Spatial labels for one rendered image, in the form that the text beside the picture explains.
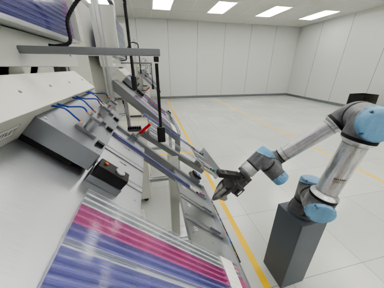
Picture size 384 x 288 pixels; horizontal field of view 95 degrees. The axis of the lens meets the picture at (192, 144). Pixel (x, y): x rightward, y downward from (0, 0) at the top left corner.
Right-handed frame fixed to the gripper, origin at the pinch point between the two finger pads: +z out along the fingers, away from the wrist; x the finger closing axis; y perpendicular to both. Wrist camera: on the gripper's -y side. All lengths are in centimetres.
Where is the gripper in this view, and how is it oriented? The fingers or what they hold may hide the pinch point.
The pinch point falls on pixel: (213, 197)
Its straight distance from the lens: 92.2
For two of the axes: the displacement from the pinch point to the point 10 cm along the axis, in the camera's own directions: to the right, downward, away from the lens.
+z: -6.9, 7.1, 1.4
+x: -2.2, -3.9, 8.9
